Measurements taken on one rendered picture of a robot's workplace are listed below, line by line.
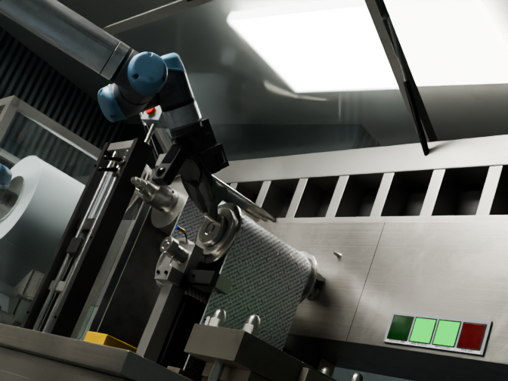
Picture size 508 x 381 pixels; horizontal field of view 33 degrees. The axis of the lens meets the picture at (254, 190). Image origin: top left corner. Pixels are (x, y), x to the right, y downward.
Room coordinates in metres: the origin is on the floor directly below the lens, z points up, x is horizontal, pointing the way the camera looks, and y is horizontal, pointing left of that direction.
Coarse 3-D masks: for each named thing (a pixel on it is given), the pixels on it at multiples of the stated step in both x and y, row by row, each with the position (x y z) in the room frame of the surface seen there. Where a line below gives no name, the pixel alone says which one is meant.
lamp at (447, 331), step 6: (438, 324) 1.67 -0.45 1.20; (444, 324) 1.66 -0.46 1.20; (450, 324) 1.65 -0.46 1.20; (456, 324) 1.64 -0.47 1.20; (438, 330) 1.67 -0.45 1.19; (444, 330) 1.65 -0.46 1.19; (450, 330) 1.64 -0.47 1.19; (456, 330) 1.63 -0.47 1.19; (438, 336) 1.66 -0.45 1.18; (444, 336) 1.65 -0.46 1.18; (450, 336) 1.64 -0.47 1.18; (438, 342) 1.66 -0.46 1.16; (444, 342) 1.65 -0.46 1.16; (450, 342) 1.64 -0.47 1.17
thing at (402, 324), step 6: (396, 318) 1.76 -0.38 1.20; (402, 318) 1.75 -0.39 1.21; (408, 318) 1.74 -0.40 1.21; (396, 324) 1.76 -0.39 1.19; (402, 324) 1.74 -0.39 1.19; (408, 324) 1.73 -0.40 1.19; (390, 330) 1.77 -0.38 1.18; (396, 330) 1.75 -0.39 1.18; (402, 330) 1.74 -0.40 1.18; (408, 330) 1.73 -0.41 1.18; (390, 336) 1.76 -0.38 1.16; (396, 336) 1.75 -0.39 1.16; (402, 336) 1.74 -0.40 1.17
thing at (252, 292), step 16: (224, 272) 1.76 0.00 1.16; (240, 272) 1.78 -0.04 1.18; (256, 272) 1.81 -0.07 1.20; (240, 288) 1.79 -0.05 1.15; (256, 288) 1.82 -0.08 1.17; (272, 288) 1.84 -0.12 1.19; (208, 304) 1.76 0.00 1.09; (224, 304) 1.78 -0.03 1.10; (240, 304) 1.80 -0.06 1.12; (256, 304) 1.83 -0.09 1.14; (272, 304) 1.85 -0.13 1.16; (288, 304) 1.88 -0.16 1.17; (240, 320) 1.81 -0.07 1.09; (272, 320) 1.86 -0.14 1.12; (288, 320) 1.88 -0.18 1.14; (272, 336) 1.87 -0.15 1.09
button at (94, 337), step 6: (90, 336) 1.53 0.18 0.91; (96, 336) 1.51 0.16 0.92; (102, 336) 1.50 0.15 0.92; (108, 336) 1.49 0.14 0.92; (96, 342) 1.51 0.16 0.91; (102, 342) 1.49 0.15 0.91; (108, 342) 1.49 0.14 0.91; (114, 342) 1.50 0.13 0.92; (120, 342) 1.51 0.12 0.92; (126, 348) 1.52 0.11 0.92; (132, 348) 1.52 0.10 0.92
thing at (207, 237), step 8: (208, 224) 1.80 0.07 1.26; (216, 224) 1.78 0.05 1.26; (224, 224) 1.77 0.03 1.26; (200, 232) 1.81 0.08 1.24; (208, 232) 1.80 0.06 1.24; (216, 232) 1.77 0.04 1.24; (224, 232) 1.77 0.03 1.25; (200, 240) 1.80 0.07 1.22; (208, 240) 1.78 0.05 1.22; (216, 240) 1.78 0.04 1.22
